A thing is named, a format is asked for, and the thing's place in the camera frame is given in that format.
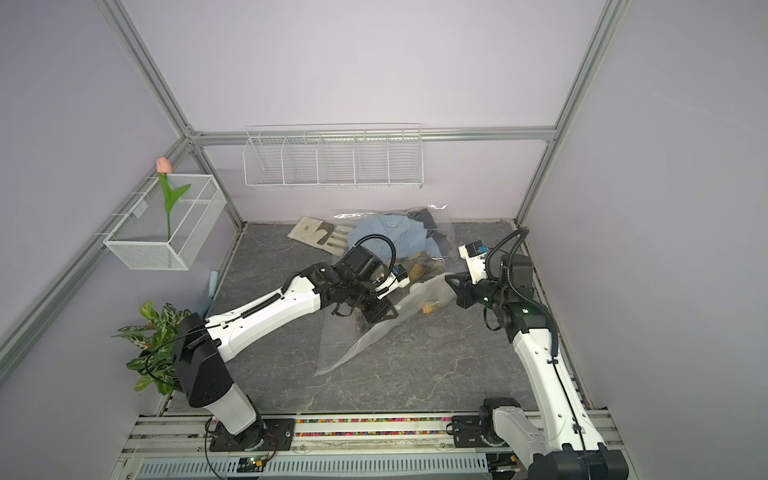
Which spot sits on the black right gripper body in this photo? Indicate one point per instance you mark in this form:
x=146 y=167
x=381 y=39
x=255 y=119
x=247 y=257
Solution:
x=486 y=293

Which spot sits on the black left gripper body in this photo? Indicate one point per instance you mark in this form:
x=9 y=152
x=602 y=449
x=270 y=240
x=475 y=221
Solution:
x=365 y=298

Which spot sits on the yellow plaid shirt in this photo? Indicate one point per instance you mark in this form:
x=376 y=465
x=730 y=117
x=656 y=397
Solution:
x=427 y=290

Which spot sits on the light blue shirt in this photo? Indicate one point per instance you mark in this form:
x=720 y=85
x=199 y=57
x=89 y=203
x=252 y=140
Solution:
x=410 y=237

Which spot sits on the clear plastic vacuum bag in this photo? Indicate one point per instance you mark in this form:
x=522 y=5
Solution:
x=346 y=337

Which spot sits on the black shirt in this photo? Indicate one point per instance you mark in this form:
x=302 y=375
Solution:
x=438 y=228

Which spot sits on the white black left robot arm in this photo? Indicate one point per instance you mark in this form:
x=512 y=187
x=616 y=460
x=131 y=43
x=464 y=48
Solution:
x=206 y=345

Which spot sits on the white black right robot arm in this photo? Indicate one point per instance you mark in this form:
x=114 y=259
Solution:
x=567 y=445

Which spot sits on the cream green work glove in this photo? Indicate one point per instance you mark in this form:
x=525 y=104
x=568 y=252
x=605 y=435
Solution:
x=316 y=233

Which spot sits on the green potted plant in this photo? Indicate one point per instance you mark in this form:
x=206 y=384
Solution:
x=154 y=337

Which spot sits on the pink artificial tulip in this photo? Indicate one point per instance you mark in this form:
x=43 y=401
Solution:
x=170 y=195

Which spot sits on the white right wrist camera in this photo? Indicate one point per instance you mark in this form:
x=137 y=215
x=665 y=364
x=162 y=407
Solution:
x=474 y=254

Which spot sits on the white wire wall shelf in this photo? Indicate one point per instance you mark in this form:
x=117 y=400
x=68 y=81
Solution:
x=345 y=155

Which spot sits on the white wire side basket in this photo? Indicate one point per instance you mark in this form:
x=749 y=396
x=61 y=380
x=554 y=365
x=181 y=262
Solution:
x=139 y=239

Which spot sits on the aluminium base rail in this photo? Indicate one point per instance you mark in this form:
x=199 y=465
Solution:
x=310 y=434

